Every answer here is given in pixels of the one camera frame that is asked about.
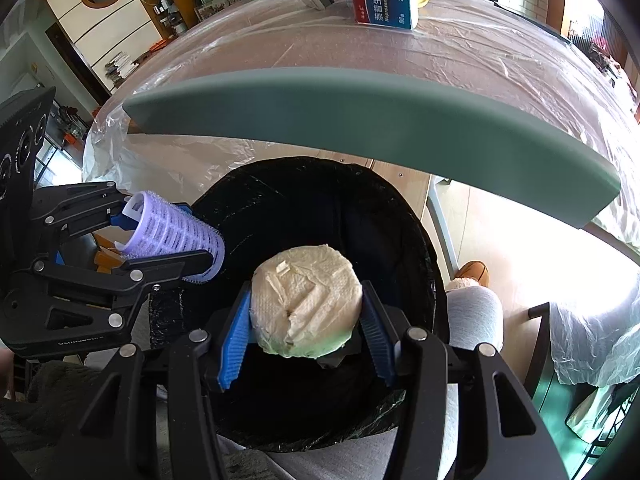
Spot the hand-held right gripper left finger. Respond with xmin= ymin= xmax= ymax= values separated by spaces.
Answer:
xmin=67 ymin=280 xmax=253 ymax=480

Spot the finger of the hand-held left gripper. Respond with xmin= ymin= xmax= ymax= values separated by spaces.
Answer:
xmin=30 ymin=181 xmax=193 ymax=241
xmin=10 ymin=249 xmax=216 ymax=348

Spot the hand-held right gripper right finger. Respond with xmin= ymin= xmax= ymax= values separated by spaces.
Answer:
xmin=360 ymin=280 xmax=571 ymax=480

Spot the purple hair roller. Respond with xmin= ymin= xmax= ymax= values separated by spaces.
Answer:
xmin=114 ymin=190 xmax=226 ymax=286

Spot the beige tissue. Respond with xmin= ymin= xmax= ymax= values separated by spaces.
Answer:
xmin=250 ymin=243 xmax=363 ymax=359

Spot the trash bin with black bag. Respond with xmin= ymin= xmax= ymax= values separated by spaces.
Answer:
xmin=147 ymin=156 xmax=448 ymax=453

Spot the person's grey trouser leg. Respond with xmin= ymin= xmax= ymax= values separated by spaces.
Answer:
xmin=215 ymin=285 xmax=503 ymax=480

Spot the brown slipper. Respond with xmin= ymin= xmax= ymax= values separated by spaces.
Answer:
xmin=452 ymin=260 xmax=490 ymax=288

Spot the white cabinet with oval panel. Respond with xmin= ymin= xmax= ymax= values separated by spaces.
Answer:
xmin=37 ymin=0 xmax=166 ymax=93

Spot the blue and white medicine box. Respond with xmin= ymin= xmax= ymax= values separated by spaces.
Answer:
xmin=348 ymin=0 xmax=425 ymax=30

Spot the small picture frame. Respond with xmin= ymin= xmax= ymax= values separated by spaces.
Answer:
xmin=194 ymin=1 xmax=232 ymax=22

